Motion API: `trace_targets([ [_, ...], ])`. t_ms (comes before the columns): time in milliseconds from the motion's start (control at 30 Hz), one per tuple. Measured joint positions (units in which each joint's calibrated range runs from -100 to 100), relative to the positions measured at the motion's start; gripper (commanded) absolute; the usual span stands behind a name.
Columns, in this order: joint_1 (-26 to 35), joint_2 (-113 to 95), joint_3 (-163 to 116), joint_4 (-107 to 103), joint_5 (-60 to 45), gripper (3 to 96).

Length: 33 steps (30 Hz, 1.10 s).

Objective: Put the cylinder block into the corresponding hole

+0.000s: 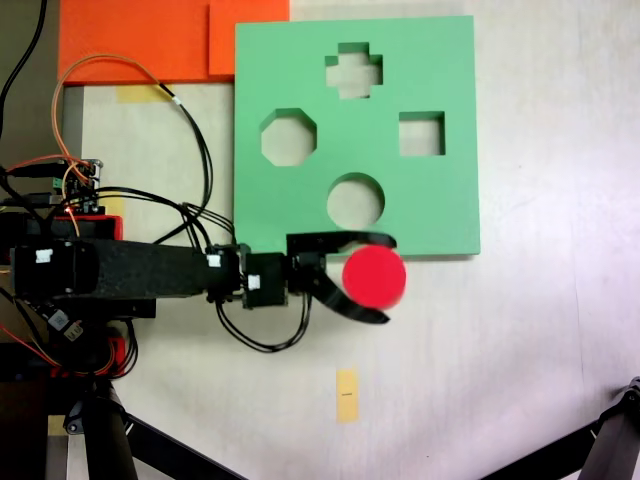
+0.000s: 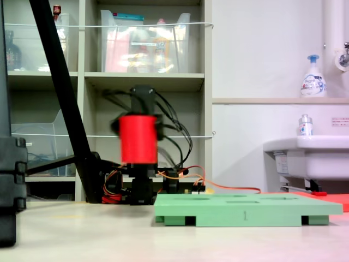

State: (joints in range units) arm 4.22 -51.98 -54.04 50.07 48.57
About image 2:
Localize beige shelf unit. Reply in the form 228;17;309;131
0;0;214;203

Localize white foam soap bottle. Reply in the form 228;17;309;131
300;54;328;98

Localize black tripod brace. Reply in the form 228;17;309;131
25;154;79;176

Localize white sink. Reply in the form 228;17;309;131
262;135;349;181

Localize orange bottle pink cap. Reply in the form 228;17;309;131
152;18;172;73

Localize black tripod leg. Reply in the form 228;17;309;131
28;0;110;204
0;0;13;138

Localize long black wire pair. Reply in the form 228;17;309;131
154;92;194;170

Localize black base clamp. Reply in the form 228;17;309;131
160;166;189;195

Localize clear plastic bin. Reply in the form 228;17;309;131
10;109;77;177
3;13;70;73
100;9;191;74

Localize green shape sorting board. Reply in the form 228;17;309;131
153;193;344;228

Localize small wall sign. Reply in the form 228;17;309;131
331;117;349;128

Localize thin orange wire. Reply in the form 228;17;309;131
196;178;262;195

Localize teal topped package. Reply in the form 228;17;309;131
112;12;145;26

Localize dark glass bottle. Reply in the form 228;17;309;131
4;29;23;72

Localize notched black stack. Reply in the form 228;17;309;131
0;135;29;248

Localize red cylinder block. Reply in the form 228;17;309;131
118;115;159;165

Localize small clear sanitiser bottle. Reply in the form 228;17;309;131
297;114;314;137

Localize metal faucet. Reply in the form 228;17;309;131
334;41;349;73

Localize black gripper wire loop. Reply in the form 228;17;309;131
101;88;132;110

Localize red orange base wires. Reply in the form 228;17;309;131
101;163;128;204

